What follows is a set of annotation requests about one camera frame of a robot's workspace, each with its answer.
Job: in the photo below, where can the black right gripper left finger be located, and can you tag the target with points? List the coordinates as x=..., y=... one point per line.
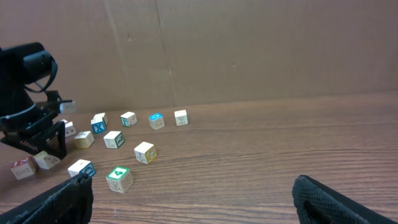
x=69, y=202

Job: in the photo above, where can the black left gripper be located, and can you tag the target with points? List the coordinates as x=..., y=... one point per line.
x=28, y=126

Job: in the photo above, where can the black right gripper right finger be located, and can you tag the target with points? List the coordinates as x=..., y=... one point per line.
x=316, y=203

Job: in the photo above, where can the yellow-topped wooden block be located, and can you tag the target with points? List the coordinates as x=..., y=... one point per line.
x=45, y=160

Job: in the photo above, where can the red letter E block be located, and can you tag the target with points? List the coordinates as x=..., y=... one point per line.
x=23, y=168

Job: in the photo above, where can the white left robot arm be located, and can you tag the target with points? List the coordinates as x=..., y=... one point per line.
x=29, y=66

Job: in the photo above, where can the red car picture block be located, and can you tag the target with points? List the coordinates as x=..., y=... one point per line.
x=69, y=129

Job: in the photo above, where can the yellow-framed picture block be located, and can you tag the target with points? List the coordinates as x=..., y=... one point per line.
x=84, y=139

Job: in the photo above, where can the blue-sided wooden block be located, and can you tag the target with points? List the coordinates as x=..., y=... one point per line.
x=82, y=166

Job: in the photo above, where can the blue letter X block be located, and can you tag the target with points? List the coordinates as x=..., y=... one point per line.
x=98, y=125

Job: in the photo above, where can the green number 4 block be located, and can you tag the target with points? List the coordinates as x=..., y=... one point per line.
x=120, y=179

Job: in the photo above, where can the plain wooden block behind X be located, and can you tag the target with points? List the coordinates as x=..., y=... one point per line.
x=103, y=116

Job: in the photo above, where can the green letter E block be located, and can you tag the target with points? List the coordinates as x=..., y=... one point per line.
x=114, y=139

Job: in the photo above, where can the green-sided picture block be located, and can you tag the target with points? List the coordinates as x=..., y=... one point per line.
x=128, y=119

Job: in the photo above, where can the yellow-sided anchor block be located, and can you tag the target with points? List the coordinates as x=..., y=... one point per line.
x=145, y=152

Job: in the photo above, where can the light blue topped block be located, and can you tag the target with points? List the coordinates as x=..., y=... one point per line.
x=156, y=121

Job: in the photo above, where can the plain hourglass picture block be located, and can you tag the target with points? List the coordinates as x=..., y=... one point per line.
x=181, y=117

